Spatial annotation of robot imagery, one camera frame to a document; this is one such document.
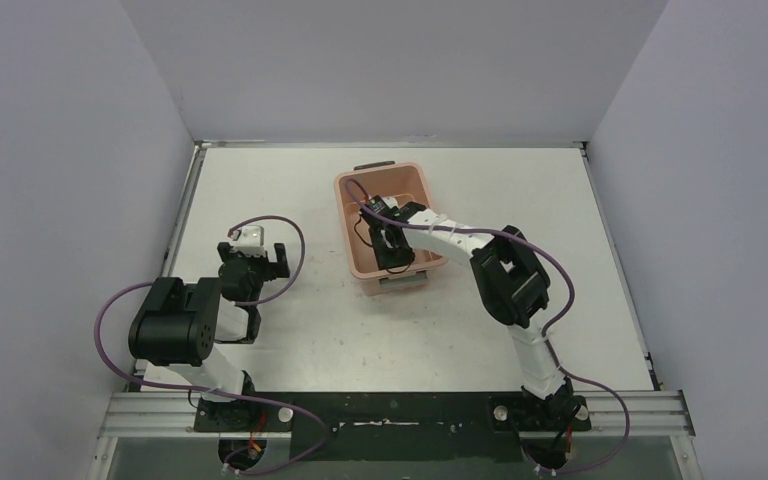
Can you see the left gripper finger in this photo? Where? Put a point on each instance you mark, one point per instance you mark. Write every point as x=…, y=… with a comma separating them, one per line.
x=224, y=250
x=280, y=267

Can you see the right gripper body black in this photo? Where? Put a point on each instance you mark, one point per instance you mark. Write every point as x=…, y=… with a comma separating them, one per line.
x=379, y=243

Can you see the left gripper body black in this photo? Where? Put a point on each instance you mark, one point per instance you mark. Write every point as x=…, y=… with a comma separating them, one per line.
x=251, y=264

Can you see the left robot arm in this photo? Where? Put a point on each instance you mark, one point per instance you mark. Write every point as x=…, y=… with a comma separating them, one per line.
x=180, y=326

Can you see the pink plastic bin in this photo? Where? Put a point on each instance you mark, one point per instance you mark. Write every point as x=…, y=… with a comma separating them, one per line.
x=397, y=183

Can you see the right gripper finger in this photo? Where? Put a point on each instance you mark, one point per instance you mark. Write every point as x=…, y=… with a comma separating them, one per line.
x=381, y=247
x=403, y=254

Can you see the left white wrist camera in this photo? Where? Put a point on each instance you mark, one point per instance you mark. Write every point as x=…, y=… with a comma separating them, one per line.
x=249, y=241

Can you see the aluminium front rail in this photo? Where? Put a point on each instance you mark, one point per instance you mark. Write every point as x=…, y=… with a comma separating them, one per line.
x=170, y=415

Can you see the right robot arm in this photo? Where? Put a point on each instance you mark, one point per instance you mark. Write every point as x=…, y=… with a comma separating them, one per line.
x=513, y=287

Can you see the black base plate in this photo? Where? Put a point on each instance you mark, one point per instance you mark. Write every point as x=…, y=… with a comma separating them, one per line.
x=406, y=426

